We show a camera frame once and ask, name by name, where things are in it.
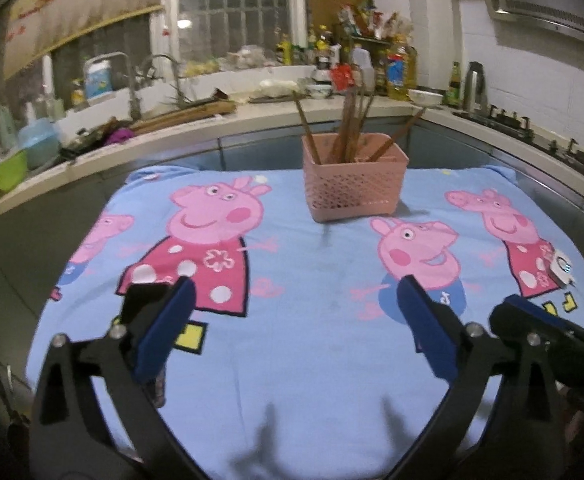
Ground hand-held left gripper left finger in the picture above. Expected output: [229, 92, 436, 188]
[31, 276, 208, 480]

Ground wooden cutting boards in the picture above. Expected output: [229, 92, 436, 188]
[132, 100, 238, 133]

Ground red packet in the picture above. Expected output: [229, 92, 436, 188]
[332, 64, 355, 92]

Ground green glass bottle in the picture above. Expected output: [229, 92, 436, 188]
[447, 61, 462, 107]

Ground green plastic bowl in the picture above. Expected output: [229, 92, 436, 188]
[0, 150, 29, 192]

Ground yellow cooking oil bottle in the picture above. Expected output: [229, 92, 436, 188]
[386, 42, 418, 101]

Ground pink plastic basket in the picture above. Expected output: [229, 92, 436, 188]
[302, 132, 410, 223]

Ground black gas stove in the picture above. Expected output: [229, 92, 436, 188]
[454, 105, 584, 178]

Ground stainless steel kettle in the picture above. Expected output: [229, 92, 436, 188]
[463, 61, 489, 113]

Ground steel gooseneck faucet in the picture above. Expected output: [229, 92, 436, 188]
[137, 53, 184, 106]

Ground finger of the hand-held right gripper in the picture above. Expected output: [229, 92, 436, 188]
[488, 295, 584, 361]

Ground white bowl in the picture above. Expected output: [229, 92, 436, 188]
[408, 89, 444, 107]

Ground white detergent jug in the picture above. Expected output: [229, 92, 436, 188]
[83, 57, 113, 101]

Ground bunch of wooden chopsticks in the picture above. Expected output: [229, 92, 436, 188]
[292, 62, 425, 166]

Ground blue cartoon pig blanket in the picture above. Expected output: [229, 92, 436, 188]
[26, 162, 584, 480]

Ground white plastic bag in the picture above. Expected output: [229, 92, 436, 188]
[259, 79, 300, 97]

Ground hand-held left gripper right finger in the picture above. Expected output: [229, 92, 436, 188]
[387, 275, 573, 480]

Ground white plastic bottle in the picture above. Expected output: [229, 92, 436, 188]
[352, 45, 375, 86]

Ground small white device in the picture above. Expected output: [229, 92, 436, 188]
[547, 250, 575, 288]

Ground steel straight faucet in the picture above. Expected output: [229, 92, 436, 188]
[103, 52, 142, 117]

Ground cartoon printed window blind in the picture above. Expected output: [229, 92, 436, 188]
[2, 0, 165, 78]

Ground barred window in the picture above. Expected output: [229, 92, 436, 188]
[164, 0, 308, 68]

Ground blue plastic container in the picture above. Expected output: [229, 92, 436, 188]
[18, 119, 63, 171]

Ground round dark plate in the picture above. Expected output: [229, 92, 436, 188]
[249, 91, 303, 104]

